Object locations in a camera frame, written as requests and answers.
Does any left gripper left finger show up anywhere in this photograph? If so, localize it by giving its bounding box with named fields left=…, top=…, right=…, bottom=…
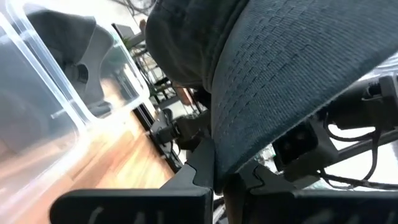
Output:
left=161, top=138, right=215, bottom=189

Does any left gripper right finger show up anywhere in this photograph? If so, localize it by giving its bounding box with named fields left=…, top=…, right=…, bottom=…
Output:
left=223, top=161, right=296, bottom=224

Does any clear plastic storage container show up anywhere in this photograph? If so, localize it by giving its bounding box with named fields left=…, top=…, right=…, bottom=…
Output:
left=0, top=12, right=94, bottom=224
left=6, top=0, right=152, bottom=121

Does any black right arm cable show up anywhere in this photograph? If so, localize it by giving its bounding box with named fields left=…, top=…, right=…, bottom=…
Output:
left=318, top=110, right=398, bottom=191

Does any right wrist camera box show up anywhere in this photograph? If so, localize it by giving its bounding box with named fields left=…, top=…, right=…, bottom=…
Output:
left=272, top=119, right=340, bottom=183

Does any black table edge rail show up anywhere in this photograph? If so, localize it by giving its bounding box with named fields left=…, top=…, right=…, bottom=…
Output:
left=133, top=104, right=183, bottom=174

